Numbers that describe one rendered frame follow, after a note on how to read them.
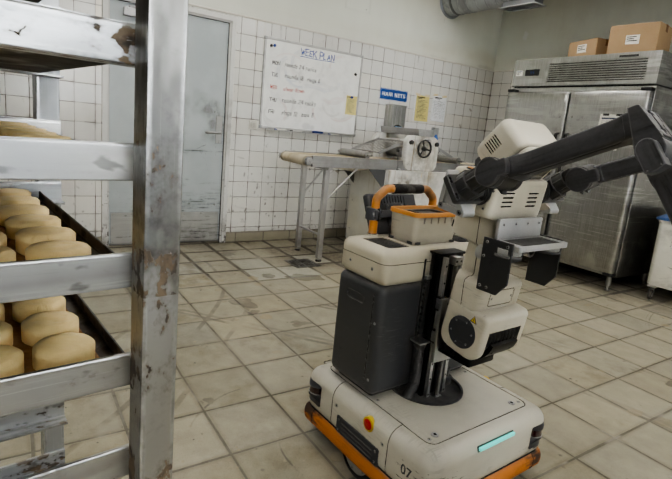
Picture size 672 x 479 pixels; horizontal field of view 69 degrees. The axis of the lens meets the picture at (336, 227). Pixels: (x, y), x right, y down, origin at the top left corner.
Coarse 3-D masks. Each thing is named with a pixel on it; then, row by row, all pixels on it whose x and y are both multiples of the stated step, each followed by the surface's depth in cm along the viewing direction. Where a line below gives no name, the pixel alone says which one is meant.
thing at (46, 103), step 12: (36, 84) 70; (48, 84) 71; (36, 96) 70; (48, 96) 71; (36, 108) 70; (48, 108) 71; (36, 180) 73; (48, 180) 73; (60, 180) 74; (48, 432) 81; (60, 432) 82; (48, 444) 81; (60, 444) 82
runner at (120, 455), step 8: (120, 448) 44; (128, 448) 44; (88, 456) 43; (96, 456) 43; (104, 456) 43; (112, 456) 44; (120, 456) 44; (128, 456) 45; (64, 464) 41; (72, 464) 42; (80, 464) 42; (88, 464) 42; (96, 464) 43; (104, 464) 43; (112, 464) 44; (120, 464) 44; (128, 464) 45; (40, 472) 40; (48, 472) 40; (56, 472) 41; (64, 472) 41; (72, 472) 42; (80, 472) 42; (88, 472) 43; (96, 472) 43; (104, 472) 44; (112, 472) 44; (120, 472) 44; (128, 472) 45
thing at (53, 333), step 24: (0, 312) 50; (24, 312) 51; (48, 312) 50; (0, 336) 45; (24, 336) 47; (48, 336) 45; (72, 336) 46; (0, 360) 40; (24, 360) 45; (48, 360) 42; (72, 360) 43
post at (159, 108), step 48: (144, 0) 36; (144, 48) 36; (144, 96) 37; (144, 144) 37; (144, 192) 38; (144, 240) 38; (144, 288) 39; (144, 336) 40; (144, 384) 41; (144, 432) 42
